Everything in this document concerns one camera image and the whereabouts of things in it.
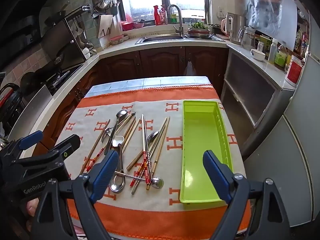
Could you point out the black red bag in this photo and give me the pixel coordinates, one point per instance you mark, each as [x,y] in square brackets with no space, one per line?
[10,102]

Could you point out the red white container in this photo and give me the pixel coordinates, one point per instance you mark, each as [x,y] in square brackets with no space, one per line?
[293,71]

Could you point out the curved metal spoon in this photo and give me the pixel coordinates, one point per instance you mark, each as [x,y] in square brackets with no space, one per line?
[107,130]

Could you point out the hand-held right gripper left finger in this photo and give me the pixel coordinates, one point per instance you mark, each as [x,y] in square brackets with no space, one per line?
[105,175]

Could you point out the red basin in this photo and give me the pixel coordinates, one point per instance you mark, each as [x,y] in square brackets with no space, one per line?
[128,25]

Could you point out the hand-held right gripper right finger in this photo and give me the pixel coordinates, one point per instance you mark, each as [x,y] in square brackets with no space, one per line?
[217,177]

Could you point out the pink lidded container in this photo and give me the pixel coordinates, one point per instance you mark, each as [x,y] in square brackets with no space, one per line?
[117,40]

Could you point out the clear plastic wall bag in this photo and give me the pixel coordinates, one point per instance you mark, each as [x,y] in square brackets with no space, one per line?
[265,7]

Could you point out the white bowl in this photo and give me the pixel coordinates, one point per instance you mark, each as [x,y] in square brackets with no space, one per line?
[257,55]

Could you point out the green label bottle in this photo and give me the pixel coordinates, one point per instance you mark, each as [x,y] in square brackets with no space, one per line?
[280,57]

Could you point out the green dish soap bottle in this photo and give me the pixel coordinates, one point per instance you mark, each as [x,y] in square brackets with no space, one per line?
[173,16]

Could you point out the steel basin with greens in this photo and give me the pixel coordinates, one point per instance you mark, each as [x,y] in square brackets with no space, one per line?
[198,31]

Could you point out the large metal spoon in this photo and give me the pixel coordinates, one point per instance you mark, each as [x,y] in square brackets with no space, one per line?
[117,183]

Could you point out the frosted door cabinet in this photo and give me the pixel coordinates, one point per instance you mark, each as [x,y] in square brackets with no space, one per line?
[250,90]

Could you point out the pink bottle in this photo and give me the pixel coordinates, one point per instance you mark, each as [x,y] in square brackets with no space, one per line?
[163,16]

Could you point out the wooden cutting board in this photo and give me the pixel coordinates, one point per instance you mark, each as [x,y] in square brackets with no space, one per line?
[105,26]

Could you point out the steel faucet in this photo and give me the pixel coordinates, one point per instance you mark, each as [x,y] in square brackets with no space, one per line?
[180,22]

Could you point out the small metal spoon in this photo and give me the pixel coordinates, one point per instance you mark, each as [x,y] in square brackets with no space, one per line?
[130,114]

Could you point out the glass jug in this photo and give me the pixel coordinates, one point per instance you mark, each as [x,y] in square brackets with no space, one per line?
[247,40]

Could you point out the pale chopstick red print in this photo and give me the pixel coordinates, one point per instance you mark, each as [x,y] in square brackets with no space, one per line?
[92,165]
[95,146]

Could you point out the brown wooden chopstick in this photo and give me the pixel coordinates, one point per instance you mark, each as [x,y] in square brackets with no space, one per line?
[132,133]
[128,130]

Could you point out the grey refrigerator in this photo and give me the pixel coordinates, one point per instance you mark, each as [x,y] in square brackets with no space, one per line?
[300,142]

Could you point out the orange white patterned blanket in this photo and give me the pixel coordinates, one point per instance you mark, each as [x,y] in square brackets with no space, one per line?
[160,212]

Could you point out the metal stove splash guard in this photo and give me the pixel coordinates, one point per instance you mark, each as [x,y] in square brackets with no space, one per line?
[65,45]

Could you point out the green plastic tray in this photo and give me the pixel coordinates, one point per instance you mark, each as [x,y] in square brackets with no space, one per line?
[202,140]

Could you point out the person's left hand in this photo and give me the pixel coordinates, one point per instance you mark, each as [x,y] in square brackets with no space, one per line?
[32,206]

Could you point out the gas stove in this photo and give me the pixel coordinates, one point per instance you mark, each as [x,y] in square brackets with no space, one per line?
[62,78]

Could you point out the white plastic bottle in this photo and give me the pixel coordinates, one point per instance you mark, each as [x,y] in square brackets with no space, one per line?
[272,52]

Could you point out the white ceramic spoon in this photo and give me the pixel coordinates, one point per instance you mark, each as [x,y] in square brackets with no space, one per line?
[117,141]

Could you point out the black range hood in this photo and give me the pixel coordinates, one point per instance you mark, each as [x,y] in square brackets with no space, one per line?
[22,22]

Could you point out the stainless steel sink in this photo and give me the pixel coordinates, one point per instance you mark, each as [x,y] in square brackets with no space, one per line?
[160,39]

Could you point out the round bowl metal spoon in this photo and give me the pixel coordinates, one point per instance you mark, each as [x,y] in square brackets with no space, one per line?
[157,183]

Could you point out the brown wooden cabinets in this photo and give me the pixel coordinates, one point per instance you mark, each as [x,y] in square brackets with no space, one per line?
[160,62]

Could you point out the red spray bottle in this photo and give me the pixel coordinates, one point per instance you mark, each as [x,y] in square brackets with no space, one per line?
[157,16]

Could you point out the small white cups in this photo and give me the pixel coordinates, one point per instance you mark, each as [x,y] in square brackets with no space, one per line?
[86,52]

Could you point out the slim metal spoon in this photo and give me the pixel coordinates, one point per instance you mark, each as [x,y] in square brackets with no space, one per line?
[121,114]

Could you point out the white plastic bag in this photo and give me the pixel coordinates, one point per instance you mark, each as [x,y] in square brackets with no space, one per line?
[189,70]

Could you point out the red patterned chopstick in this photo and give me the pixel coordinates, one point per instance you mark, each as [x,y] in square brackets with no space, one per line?
[137,173]
[136,186]

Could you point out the white steel electric kettle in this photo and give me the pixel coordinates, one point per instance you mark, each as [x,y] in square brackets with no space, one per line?
[236,30]

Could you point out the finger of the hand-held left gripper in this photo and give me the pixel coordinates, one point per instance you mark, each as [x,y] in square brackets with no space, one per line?
[67,146]
[31,138]

